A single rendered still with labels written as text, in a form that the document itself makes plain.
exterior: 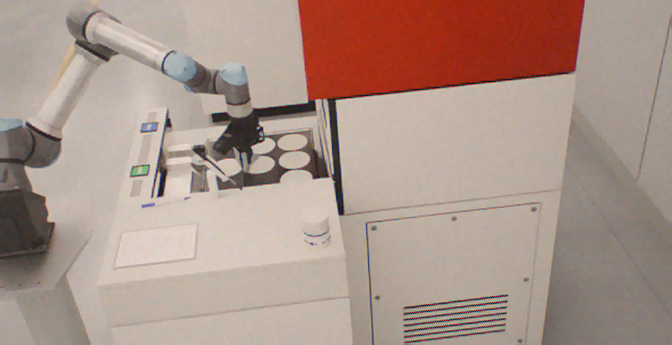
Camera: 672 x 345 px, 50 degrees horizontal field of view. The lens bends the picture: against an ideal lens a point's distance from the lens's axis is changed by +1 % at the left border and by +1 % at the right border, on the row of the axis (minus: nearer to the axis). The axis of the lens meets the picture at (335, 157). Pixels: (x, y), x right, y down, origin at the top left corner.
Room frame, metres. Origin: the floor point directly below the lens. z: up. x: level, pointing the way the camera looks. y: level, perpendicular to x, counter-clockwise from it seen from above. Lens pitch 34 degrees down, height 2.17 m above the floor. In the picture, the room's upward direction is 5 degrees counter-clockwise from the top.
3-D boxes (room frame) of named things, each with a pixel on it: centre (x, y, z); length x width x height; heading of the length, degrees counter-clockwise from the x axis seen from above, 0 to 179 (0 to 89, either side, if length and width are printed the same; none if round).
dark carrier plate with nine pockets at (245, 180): (1.91, 0.24, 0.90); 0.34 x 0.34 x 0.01; 3
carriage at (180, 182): (1.88, 0.51, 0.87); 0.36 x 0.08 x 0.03; 3
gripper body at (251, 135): (1.88, 0.27, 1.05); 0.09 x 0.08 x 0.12; 135
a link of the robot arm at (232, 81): (1.88, 0.28, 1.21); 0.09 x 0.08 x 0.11; 71
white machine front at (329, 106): (2.12, 0.03, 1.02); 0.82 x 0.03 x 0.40; 3
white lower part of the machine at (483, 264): (2.14, -0.31, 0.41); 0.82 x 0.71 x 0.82; 3
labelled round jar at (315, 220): (1.42, 0.07, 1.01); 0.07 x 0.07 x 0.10
